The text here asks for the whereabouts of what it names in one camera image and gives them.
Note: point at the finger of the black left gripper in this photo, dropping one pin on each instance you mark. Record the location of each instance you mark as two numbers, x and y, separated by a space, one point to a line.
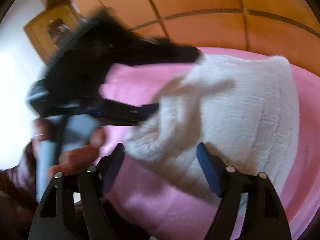
156 51
142 113

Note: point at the dark red sleeve forearm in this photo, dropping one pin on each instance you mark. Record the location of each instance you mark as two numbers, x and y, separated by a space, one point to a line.
18 197

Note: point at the left hand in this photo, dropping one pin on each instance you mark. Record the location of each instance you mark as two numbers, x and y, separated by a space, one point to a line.
73 161

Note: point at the white knitted sweater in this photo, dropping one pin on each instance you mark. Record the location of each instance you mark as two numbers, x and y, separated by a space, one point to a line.
244 111

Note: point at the wooden panelled headboard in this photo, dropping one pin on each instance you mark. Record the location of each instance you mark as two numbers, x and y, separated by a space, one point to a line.
270 27

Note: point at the wooden framed picture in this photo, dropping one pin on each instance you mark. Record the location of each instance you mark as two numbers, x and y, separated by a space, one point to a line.
48 29

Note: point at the pink quilted bedspread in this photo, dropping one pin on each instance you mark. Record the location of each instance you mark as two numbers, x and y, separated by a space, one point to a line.
144 198

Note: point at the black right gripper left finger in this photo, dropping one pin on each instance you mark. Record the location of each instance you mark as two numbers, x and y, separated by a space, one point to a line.
71 206

